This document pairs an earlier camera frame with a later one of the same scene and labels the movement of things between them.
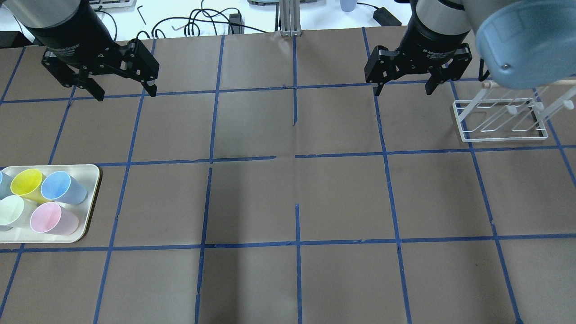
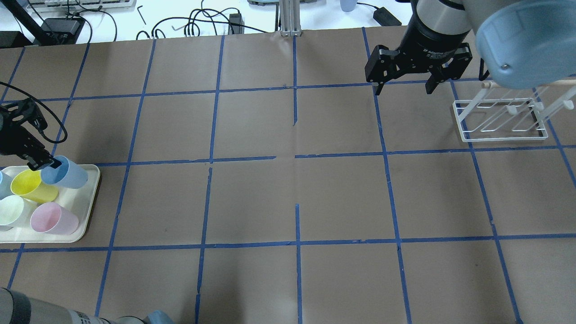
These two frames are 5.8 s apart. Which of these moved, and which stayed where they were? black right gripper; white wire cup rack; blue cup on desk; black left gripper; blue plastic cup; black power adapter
Moved: black left gripper; blue plastic cup
Stayed: black power adapter; black right gripper; blue cup on desk; white wire cup rack
